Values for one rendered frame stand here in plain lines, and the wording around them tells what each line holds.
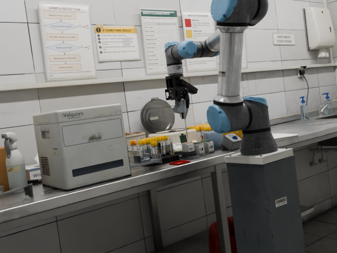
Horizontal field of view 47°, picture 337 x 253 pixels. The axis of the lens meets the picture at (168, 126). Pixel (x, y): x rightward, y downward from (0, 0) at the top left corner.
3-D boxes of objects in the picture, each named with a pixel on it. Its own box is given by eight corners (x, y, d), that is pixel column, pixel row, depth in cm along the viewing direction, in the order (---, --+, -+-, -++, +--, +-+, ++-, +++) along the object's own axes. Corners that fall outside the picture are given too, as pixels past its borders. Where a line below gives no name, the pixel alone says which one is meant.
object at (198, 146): (199, 156, 190) (197, 142, 190) (193, 156, 194) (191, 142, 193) (205, 154, 192) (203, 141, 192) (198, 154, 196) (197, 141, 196)
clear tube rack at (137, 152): (141, 165, 184) (139, 150, 184) (130, 164, 192) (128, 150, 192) (174, 157, 196) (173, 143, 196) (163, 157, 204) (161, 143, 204)
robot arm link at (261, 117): (277, 125, 158) (273, 93, 157) (251, 130, 151) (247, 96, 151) (257, 126, 168) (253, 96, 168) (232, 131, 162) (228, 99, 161)
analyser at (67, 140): (66, 192, 142) (55, 110, 141) (41, 185, 164) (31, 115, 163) (137, 174, 161) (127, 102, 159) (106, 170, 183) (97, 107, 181)
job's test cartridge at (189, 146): (188, 156, 185) (187, 143, 184) (182, 156, 188) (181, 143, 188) (195, 154, 187) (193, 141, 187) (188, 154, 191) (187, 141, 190)
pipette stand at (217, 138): (211, 151, 200) (209, 132, 200) (203, 151, 206) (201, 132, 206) (226, 148, 205) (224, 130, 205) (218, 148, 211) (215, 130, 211)
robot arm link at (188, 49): (203, 38, 173) (190, 43, 183) (181, 39, 168) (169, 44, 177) (205, 55, 173) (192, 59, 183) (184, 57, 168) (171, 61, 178)
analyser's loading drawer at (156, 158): (122, 172, 158) (120, 159, 158) (114, 171, 163) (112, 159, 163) (162, 162, 170) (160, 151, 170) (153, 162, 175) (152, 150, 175)
